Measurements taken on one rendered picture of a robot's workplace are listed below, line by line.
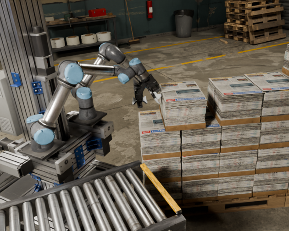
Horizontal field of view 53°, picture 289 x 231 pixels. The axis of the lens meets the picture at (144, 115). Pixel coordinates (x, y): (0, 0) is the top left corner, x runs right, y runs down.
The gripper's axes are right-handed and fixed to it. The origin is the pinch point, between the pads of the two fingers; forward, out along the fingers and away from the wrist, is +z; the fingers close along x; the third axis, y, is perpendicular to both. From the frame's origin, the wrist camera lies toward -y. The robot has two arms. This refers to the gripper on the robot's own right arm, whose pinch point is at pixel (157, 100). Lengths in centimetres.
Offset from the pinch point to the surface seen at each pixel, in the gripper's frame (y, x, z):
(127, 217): -32, -92, 4
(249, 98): 55, -19, 27
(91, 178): -49, -60, -6
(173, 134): -1.8, -19.4, 20.0
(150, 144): -19.8, -19.1, 18.1
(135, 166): -27, -52, 7
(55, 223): -62, -91, -13
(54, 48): -211, 543, -35
